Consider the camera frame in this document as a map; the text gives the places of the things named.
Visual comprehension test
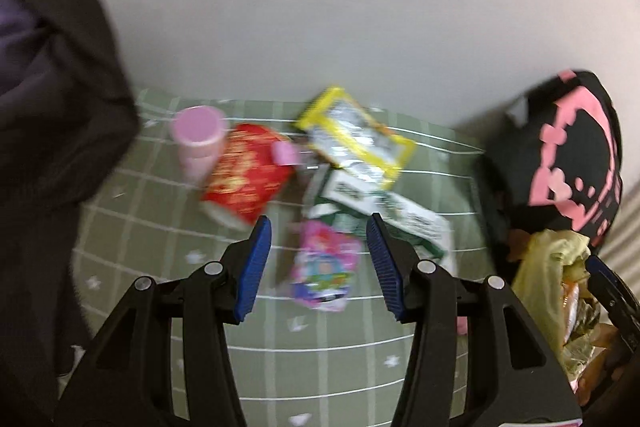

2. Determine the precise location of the pink cartoon pouch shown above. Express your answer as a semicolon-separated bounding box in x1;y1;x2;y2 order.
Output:
287;219;363;310

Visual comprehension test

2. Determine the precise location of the green and white snack wrapper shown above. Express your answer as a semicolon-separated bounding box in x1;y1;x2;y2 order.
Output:
302;167;456;273

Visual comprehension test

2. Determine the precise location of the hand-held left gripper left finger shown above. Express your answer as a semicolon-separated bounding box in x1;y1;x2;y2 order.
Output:
57;215;273;427

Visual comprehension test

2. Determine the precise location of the red paper cup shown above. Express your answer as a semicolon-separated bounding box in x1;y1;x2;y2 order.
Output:
200;123;296;228

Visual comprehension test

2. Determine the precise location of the pink plastic bottle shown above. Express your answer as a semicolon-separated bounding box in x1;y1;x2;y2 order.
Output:
170;106;226;185

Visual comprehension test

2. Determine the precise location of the green checked tablecloth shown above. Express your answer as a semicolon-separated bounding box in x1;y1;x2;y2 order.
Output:
60;87;506;427

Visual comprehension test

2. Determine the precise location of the white ribbed curtain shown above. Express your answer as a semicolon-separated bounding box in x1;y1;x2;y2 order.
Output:
597;187;640;268

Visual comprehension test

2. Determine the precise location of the purple and black jacket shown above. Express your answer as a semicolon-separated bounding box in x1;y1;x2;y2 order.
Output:
0;0;141;423

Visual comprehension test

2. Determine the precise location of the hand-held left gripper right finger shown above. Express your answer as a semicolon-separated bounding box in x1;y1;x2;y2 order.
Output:
366;213;583;427

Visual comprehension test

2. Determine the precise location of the yellow snack wrapper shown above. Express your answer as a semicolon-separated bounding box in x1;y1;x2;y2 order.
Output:
295;86;417;190

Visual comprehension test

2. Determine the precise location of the yellow plastic bag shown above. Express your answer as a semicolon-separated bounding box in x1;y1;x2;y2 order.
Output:
507;229;621;408

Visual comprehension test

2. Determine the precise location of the black bag pink cat print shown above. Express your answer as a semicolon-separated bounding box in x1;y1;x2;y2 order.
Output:
475;69;625;253

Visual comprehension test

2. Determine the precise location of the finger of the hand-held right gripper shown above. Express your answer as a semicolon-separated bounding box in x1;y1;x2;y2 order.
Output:
585;254;640;335

